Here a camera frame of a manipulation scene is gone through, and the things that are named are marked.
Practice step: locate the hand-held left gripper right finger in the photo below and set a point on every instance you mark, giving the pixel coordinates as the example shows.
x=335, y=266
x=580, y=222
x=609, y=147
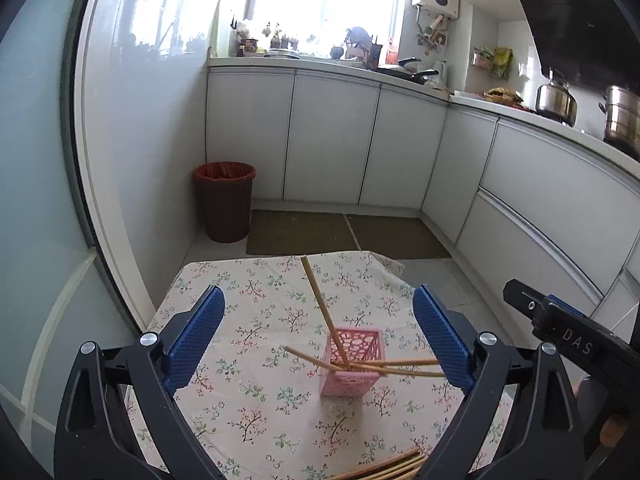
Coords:
x=442, y=340

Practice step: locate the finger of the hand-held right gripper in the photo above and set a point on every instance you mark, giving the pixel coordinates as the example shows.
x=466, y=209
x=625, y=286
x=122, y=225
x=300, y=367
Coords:
x=522, y=300
x=564, y=306

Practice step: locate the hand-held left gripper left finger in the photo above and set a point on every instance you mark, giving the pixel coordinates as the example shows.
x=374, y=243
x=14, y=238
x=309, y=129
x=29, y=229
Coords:
x=197, y=330

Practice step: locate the pink plastic basket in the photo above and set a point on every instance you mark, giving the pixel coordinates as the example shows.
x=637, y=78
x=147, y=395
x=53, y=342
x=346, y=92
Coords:
x=345, y=385

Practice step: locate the person's right hand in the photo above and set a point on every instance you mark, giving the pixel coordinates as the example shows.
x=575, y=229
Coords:
x=611, y=430

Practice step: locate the floral tablecloth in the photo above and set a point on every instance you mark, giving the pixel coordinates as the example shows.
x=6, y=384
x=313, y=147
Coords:
x=270, y=410

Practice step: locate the olive floor mat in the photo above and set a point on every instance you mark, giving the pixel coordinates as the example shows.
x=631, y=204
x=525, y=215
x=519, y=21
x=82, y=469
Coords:
x=400, y=237
x=300, y=235

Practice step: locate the brown trash bin red liner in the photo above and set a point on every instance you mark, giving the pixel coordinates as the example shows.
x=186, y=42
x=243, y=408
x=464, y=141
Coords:
x=225, y=205

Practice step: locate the frosted glass sliding door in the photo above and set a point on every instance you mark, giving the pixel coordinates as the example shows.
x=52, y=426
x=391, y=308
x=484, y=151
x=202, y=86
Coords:
x=45, y=210

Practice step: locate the steel stock pot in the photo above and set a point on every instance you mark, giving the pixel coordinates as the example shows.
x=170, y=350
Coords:
x=622, y=120

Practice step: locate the steel kettle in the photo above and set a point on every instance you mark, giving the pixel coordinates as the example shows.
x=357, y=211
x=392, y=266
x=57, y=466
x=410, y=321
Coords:
x=556, y=100

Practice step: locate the food packets on counter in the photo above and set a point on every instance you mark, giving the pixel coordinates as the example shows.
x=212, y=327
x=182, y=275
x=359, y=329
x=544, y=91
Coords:
x=502, y=95

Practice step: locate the white kitchen base cabinets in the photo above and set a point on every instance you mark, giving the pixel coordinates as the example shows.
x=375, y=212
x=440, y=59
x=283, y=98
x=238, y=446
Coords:
x=330, y=135

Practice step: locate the white jug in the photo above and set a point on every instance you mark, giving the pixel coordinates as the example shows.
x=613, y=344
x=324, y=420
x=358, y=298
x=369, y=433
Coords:
x=440, y=75

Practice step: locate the black frying pan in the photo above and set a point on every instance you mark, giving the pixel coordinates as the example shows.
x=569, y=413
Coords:
x=407, y=74

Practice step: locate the red bottle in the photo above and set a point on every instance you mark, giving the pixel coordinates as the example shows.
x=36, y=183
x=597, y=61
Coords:
x=392, y=54

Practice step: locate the black range hood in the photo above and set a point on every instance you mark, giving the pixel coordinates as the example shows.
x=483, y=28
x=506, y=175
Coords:
x=575, y=25

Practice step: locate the small dark teapot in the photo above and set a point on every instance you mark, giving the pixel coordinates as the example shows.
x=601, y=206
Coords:
x=336, y=52

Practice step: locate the dark rounded pot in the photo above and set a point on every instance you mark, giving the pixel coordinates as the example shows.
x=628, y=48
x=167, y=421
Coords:
x=359, y=39

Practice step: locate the wall rack with packets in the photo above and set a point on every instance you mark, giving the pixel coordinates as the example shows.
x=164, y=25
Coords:
x=492, y=62

